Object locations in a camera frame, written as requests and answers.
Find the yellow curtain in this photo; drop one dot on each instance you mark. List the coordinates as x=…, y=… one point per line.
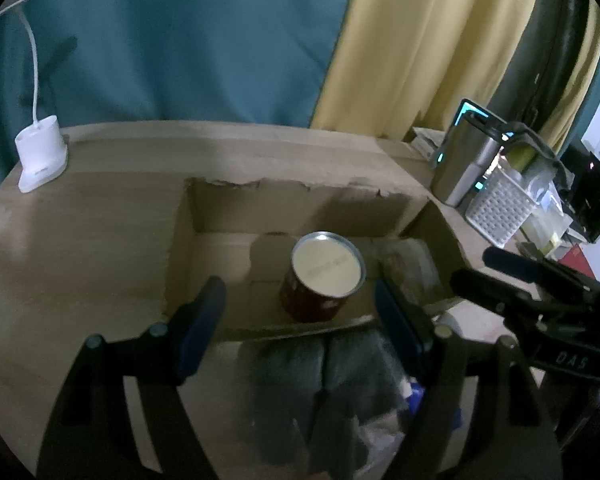
x=420, y=35

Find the grey wrapped pack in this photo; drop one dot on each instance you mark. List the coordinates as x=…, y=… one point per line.
x=290, y=375

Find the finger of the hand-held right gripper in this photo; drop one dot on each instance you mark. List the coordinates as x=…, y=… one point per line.
x=485, y=287
x=520, y=265

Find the clear plastic bags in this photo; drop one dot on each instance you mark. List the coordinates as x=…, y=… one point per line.
x=550, y=200

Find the teal curtain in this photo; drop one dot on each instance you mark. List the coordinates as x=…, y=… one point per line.
x=180, y=35

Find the dark padded object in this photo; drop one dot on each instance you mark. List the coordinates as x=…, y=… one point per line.
x=540, y=45

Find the white papers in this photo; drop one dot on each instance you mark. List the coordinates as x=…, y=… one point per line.
x=427, y=142

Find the white desk lamp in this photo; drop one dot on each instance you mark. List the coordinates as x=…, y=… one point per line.
x=40, y=152

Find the white round object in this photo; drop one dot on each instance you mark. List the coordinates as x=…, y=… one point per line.
x=450, y=321

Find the red booklet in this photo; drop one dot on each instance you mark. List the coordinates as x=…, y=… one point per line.
x=575, y=261

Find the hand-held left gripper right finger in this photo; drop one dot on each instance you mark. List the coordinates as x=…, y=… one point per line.
x=394, y=320

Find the yellow green bottle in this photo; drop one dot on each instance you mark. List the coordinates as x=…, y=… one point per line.
x=522, y=156

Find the blue tissue pack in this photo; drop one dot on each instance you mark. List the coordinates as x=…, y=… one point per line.
x=416, y=397

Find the red tin can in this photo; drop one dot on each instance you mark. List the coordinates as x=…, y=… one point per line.
x=325, y=265

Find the steel tumbler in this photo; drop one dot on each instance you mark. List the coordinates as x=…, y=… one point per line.
x=460, y=170

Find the white perforated basket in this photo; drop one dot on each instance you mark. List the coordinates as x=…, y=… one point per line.
x=497, y=207

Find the white plastic bag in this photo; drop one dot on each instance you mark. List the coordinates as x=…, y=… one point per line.
x=380, y=440

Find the clear plastic bag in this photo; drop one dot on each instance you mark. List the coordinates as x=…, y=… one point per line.
x=410, y=265

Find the cardboard box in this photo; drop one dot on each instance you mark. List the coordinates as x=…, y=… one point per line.
x=220, y=260

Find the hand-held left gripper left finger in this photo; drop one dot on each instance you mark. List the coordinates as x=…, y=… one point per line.
x=202, y=330

